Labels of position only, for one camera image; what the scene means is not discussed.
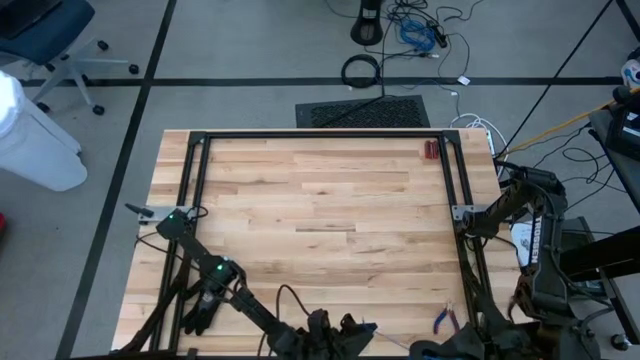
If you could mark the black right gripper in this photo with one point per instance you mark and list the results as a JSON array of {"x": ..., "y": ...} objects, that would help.
[{"x": 475, "y": 347}]

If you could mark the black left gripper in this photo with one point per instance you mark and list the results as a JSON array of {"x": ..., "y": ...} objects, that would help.
[{"x": 327, "y": 345}]

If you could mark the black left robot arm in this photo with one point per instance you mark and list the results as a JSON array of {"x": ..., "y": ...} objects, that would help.
[{"x": 210, "y": 265}]

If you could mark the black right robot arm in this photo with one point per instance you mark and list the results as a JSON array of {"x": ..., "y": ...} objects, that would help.
[{"x": 545, "y": 250}]

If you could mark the red and blue pliers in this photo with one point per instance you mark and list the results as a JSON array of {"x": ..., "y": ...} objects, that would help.
[{"x": 442, "y": 320}]

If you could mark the grey metal mounting plate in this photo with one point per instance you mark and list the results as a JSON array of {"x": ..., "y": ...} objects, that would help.
[
  {"x": 160, "y": 214},
  {"x": 459, "y": 211}
]

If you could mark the black box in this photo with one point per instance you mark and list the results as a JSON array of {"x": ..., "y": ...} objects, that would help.
[{"x": 575, "y": 235}]

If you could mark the black stand beam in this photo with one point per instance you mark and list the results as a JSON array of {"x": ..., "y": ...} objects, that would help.
[{"x": 600, "y": 255}]

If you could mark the black glove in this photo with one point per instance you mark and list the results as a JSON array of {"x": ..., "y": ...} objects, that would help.
[{"x": 202, "y": 312}]

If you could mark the red screwdriver bit set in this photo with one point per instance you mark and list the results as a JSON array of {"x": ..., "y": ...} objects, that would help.
[{"x": 432, "y": 150}]

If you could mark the black floor mat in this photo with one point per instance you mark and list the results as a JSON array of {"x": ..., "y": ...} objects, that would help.
[{"x": 365, "y": 114}]

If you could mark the black equipment desk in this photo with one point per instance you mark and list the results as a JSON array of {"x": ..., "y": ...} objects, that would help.
[{"x": 625, "y": 175}]

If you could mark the small black lever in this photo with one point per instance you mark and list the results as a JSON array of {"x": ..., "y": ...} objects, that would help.
[{"x": 137, "y": 210}]

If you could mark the white power adapter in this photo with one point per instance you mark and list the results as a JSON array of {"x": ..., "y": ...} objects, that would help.
[{"x": 463, "y": 80}]

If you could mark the thin black slanted pole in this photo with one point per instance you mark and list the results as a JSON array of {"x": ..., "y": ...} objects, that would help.
[{"x": 550, "y": 86}]

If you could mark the black cylindrical stand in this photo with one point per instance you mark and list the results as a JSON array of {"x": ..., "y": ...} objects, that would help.
[{"x": 367, "y": 27}]

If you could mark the black power strip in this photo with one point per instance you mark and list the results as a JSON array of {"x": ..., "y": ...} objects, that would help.
[{"x": 439, "y": 36}]

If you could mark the white waste bin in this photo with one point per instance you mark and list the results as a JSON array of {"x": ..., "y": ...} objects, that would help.
[{"x": 35, "y": 150}]

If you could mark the grey office chair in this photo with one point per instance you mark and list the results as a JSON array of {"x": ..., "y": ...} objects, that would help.
[{"x": 50, "y": 25}]

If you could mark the black aluminium table frame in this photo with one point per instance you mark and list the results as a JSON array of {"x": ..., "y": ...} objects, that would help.
[{"x": 325, "y": 135}]

